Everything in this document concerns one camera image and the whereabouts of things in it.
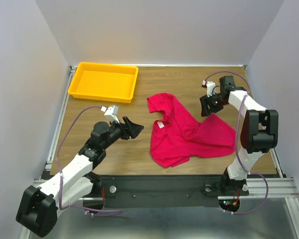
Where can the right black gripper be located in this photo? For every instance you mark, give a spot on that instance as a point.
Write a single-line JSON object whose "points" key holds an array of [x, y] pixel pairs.
{"points": [[205, 100]]}

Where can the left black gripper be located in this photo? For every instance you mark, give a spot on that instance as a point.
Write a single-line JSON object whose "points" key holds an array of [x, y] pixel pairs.
{"points": [[129, 132]]}

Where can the red t shirt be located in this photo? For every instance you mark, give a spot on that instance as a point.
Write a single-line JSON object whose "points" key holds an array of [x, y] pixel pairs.
{"points": [[178, 136]]}

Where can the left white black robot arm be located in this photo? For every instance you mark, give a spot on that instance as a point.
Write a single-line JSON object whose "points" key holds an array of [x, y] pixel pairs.
{"points": [[41, 206]]}

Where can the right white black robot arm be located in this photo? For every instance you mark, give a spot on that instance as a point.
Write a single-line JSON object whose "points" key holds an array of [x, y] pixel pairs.
{"points": [[257, 129]]}

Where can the yellow plastic tray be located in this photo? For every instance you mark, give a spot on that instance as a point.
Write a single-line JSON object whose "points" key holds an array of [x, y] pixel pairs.
{"points": [[104, 82]]}

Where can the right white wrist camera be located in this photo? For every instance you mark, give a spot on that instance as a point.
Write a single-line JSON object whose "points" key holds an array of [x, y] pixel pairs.
{"points": [[209, 86]]}

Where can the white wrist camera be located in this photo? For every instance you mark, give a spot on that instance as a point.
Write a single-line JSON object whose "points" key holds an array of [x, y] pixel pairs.
{"points": [[209, 86], [111, 113]]}

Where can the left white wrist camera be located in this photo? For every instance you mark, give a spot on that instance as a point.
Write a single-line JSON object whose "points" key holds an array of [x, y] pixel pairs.
{"points": [[111, 113]]}

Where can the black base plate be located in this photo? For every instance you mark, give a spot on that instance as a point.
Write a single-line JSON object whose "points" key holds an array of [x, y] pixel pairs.
{"points": [[158, 191]]}

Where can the aluminium frame rail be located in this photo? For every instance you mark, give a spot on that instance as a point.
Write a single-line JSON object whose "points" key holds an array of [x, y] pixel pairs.
{"points": [[57, 127]]}

